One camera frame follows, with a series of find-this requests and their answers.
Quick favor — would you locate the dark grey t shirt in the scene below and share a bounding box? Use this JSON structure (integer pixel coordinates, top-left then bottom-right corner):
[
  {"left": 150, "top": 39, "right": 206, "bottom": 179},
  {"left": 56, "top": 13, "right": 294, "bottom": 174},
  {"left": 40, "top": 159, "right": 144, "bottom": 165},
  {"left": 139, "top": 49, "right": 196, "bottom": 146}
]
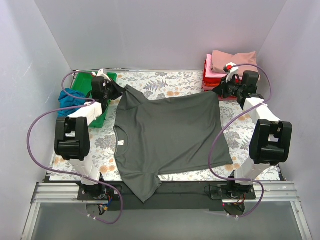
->
[{"left": 114, "top": 85, "right": 232, "bottom": 202}]

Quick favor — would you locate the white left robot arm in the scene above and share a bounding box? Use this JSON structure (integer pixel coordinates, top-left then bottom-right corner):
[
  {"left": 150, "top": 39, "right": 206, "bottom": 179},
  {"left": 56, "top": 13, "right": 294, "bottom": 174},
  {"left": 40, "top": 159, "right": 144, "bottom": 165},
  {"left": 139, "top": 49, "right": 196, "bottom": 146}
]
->
[{"left": 54, "top": 73, "right": 123, "bottom": 200}]

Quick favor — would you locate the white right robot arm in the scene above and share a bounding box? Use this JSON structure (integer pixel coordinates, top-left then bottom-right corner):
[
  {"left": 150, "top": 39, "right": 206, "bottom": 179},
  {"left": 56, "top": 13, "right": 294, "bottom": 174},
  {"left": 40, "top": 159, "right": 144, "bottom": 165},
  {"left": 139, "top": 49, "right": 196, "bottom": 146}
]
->
[{"left": 210, "top": 71, "right": 293, "bottom": 199}]

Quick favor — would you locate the bottom pink folded shirt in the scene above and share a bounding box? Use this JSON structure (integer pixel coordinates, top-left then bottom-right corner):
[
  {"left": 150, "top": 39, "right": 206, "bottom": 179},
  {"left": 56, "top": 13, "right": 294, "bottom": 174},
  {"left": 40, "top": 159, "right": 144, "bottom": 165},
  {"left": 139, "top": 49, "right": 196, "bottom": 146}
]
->
[{"left": 218, "top": 96, "right": 237, "bottom": 101}]

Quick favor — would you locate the orange folded shirt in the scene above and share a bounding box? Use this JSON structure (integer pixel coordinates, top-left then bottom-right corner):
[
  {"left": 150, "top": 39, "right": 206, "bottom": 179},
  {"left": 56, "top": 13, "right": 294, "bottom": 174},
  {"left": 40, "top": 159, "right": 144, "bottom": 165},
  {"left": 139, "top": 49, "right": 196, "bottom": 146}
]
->
[{"left": 202, "top": 82, "right": 219, "bottom": 88}]

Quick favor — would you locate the salmon folded shirt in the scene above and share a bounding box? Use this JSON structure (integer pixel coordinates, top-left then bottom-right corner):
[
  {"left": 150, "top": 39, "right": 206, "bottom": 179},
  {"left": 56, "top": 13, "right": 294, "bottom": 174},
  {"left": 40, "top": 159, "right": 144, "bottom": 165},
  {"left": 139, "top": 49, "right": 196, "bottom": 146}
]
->
[{"left": 201, "top": 86, "right": 214, "bottom": 92}]

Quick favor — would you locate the light pink folded shirt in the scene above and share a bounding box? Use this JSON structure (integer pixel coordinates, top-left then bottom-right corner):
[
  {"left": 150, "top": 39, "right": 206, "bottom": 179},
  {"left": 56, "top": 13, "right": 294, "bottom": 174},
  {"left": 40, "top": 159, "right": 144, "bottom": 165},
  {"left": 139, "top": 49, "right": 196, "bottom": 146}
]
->
[{"left": 203, "top": 54, "right": 226, "bottom": 79}]

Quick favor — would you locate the green plastic tray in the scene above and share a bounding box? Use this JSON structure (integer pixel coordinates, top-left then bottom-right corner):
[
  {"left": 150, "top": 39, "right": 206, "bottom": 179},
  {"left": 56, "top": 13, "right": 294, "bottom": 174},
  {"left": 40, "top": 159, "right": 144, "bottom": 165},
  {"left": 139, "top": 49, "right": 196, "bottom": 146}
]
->
[{"left": 67, "top": 72, "right": 117, "bottom": 128}]

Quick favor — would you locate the dusty pink folded shirt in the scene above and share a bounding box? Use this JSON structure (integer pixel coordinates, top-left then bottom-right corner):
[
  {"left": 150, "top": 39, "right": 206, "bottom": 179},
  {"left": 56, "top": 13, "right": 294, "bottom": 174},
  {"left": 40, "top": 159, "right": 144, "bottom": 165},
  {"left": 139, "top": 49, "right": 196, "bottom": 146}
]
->
[{"left": 211, "top": 50, "right": 257, "bottom": 75}]

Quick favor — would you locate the crumpled blue t shirt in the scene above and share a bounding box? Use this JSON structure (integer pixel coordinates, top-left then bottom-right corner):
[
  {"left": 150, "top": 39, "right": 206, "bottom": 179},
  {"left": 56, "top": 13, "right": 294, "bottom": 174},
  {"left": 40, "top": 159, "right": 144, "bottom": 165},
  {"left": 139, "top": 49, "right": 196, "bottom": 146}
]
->
[{"left": 57, "top": 88, "right": 86, "bottom": 118}]

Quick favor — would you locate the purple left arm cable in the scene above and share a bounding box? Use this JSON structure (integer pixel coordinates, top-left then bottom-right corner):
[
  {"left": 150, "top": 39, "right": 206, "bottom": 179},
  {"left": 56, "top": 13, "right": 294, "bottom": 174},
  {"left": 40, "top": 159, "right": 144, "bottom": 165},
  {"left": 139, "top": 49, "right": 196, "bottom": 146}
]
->
[{"left": 26, "top": 71, "right": 125, "bottom": 225}]

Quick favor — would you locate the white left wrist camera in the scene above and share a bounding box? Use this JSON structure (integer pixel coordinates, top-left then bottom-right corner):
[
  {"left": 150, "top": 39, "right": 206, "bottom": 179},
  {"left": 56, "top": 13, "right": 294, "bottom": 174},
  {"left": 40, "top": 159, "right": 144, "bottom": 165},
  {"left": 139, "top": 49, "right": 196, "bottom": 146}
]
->
[{"left": 91, "top": 68, "right": 112, "bottom": 82}]

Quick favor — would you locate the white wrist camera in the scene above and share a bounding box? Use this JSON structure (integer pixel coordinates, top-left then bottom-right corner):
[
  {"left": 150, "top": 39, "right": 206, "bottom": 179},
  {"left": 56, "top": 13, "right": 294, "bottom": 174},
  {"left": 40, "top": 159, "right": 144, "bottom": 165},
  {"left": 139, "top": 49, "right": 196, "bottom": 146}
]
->
[
  {"left": 91, "top": 68, "right": 112, "bottom": 82},
  {"left": 223, "top": 62, "right": 239, "bottom": 83}
]

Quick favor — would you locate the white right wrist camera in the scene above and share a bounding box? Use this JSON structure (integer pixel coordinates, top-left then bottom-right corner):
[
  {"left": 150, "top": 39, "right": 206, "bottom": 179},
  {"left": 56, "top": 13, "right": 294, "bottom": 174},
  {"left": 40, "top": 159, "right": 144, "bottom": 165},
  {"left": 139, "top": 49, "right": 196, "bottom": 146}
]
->
[{"left": 223, "top": 62, "right": 239, "bottom": 83}]

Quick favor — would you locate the aluminium frame rail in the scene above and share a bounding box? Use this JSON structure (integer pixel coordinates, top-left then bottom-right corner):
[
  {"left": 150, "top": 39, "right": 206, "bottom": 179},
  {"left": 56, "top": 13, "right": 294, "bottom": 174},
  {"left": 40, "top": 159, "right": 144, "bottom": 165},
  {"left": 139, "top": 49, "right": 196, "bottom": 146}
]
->
[{"left": 31, "top": 181, "right": 312, "bottom": 240}]

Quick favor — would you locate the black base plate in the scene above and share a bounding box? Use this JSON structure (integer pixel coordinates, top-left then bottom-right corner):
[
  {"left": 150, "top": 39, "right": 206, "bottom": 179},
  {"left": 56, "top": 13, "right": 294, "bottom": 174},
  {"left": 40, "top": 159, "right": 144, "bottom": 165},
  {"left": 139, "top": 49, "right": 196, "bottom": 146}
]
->
[{"left": 77, "top": 181, "right": 257, "bottom": 212}]

